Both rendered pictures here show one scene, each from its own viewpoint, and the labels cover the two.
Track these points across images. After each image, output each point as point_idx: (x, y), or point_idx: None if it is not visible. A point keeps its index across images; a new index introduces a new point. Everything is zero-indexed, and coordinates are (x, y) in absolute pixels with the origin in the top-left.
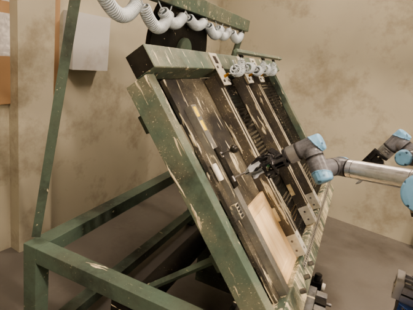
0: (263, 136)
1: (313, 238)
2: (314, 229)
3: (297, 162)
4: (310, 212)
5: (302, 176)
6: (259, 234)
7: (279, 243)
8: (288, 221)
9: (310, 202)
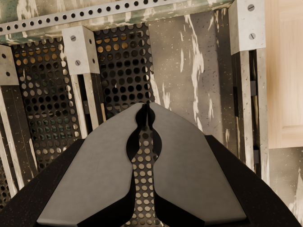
0: (122, 226)
1: (134, 0)
2: (96, 12)
3: (17, 161)
4: (87, 52)
5: (14, 127)
6: None
7: (301, 51)
8: (266, 79)
9: (10, 65)
